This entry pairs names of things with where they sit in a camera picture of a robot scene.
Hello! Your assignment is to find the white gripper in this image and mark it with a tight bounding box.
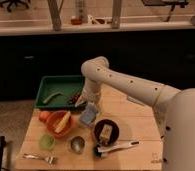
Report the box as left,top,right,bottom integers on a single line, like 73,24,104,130
75,79,101,107

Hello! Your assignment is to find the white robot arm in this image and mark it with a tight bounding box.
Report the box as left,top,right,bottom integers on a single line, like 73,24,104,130
77,56,195,171

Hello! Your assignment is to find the small metal cup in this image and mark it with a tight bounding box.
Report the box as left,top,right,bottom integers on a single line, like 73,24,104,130
71,136,85,154

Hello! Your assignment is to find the small green cup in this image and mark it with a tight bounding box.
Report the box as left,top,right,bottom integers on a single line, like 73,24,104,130
39,134,55,151

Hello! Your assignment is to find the dark grape bunch toy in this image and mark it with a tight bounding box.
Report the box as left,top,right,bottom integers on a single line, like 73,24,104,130
67,92,81,105

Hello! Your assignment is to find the green plastic tray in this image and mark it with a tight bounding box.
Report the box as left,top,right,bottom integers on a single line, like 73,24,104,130
35,75,84,110

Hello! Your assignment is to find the yellow banana toy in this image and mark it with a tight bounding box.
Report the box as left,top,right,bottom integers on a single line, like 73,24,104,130
55,111,71,133

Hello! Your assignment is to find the dark brown bowl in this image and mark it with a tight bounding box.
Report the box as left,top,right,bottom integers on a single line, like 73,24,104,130
94,119,119,146

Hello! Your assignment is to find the green cucumber toy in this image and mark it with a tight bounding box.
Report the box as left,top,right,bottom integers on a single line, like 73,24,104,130
43,92,63,104

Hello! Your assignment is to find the orange plastic bowl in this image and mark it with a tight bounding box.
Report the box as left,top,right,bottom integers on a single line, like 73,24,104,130
46,110,73,138

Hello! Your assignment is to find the orange fruit toy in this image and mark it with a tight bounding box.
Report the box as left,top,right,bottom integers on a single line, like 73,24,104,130
39,111,51,123

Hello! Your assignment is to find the red and white object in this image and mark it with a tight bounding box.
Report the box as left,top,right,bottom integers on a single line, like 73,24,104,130
70,0,89,26

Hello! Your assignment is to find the silver fork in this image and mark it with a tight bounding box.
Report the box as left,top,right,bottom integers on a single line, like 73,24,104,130
23,154,57,164

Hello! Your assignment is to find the black pole left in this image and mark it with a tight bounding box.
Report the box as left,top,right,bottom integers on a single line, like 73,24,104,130
0,136,6,171

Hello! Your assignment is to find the black office chair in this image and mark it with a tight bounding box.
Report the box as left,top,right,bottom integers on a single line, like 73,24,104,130
0,0,31,13

